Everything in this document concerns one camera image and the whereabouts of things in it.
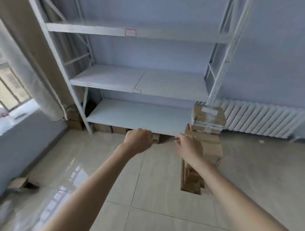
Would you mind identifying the person's right forearm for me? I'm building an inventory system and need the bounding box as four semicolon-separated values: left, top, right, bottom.
183;153;290;231

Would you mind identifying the person's left hand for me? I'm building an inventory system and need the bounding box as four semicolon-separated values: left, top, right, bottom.
123;128;154;155

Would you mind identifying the beige curtain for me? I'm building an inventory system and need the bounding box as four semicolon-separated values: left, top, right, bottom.
0;0;84;115

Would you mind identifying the white metal shelf rack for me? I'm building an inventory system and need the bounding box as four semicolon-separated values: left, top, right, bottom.
29;0;253;141

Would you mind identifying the open small cardboard box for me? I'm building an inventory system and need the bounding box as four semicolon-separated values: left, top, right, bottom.
7;177;40;191

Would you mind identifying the white wall radiator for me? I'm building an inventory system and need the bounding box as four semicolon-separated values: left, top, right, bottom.
219;98;305;139

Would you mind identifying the white sheer curtain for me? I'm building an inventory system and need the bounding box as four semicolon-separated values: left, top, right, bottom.
0;18;66;122

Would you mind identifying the taped cardboard box with label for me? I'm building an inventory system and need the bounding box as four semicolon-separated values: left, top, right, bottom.
191;102;227;131

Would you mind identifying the person's right hand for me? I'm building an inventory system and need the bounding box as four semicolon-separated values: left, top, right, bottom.
175;133;204;160

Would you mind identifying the large plain cardboard box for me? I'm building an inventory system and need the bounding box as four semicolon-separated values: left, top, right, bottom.
185;124;223;165

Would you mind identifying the cardboard box with printed tape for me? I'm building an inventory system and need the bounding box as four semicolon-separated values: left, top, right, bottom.
181;158;207;196

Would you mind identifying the person's left forearm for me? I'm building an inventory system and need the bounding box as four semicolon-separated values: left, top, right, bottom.
41;142;145;231

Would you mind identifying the window with bars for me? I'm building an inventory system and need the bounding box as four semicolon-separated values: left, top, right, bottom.
0;49;34;112

